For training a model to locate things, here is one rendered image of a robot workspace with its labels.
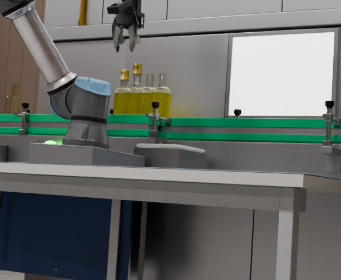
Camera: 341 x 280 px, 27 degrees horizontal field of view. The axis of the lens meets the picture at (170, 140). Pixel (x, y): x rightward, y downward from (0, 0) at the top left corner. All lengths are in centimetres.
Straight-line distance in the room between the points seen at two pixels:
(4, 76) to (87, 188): 464
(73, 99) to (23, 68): 435
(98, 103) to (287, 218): 75
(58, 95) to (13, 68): 436
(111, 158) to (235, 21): 90
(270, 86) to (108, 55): 77
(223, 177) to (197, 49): 107
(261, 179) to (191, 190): 24
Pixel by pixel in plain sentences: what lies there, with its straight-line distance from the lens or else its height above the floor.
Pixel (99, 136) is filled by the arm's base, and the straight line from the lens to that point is 219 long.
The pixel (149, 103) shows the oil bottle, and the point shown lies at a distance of 271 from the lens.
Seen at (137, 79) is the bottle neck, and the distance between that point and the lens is 277.
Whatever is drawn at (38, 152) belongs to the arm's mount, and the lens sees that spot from 225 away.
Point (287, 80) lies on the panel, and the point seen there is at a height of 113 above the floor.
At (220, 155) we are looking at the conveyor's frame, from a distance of 251.
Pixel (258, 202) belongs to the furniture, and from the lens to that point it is 183.
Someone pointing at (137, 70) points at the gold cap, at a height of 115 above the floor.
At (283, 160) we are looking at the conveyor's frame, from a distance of 243.
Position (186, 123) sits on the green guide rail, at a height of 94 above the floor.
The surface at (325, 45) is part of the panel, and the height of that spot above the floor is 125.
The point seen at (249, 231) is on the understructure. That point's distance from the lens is 269.
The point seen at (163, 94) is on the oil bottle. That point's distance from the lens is 268.
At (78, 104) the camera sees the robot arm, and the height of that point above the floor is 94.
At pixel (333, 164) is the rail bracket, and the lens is 238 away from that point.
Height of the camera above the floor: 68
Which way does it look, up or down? 4 degrees up
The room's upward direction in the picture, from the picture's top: 4 degrees clockwise
